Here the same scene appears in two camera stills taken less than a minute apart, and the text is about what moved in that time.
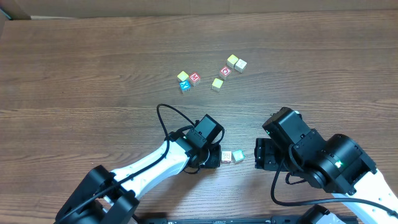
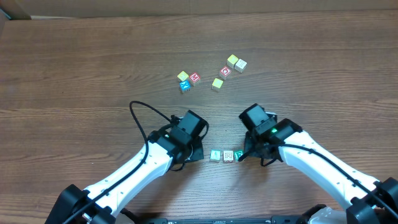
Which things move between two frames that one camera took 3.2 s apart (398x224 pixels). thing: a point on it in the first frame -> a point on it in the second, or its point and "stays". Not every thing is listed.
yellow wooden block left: x=183 y=76 stays
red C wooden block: x=225 y=73 stays
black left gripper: x=213 y=158 -> x=196 y=152
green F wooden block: x=238 y=155 stays
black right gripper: x=262 y=154 -> x=250 y=149
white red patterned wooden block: x=226 y=157 stays
